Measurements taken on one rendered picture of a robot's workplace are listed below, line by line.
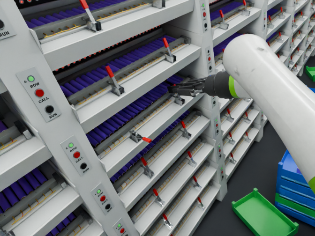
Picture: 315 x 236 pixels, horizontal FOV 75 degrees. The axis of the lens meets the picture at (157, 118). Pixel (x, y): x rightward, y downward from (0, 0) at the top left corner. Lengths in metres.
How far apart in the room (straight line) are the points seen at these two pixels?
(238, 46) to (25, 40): 0.46
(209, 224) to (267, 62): 1.20
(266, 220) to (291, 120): 1.18
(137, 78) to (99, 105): 0.17
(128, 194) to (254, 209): 0.97
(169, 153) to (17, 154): 0.58
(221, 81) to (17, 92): 0.54
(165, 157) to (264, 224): 0.84
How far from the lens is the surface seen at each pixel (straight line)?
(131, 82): 0.70
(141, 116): 0.79
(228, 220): 1.53
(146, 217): 0.98
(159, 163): 0.89
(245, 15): 1.40
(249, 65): 0.49
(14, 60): 0.52
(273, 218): 1.56
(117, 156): 0.71
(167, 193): 1.02
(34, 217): 0.68
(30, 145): 0.58
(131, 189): 0.84
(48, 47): 0.56
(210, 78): 0.72
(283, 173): 1.33
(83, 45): 0.57
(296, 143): 0.41
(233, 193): 1.64
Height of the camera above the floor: 1.31
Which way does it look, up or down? 31 degrees down
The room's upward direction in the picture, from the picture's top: 16 degrees counter-clockwise
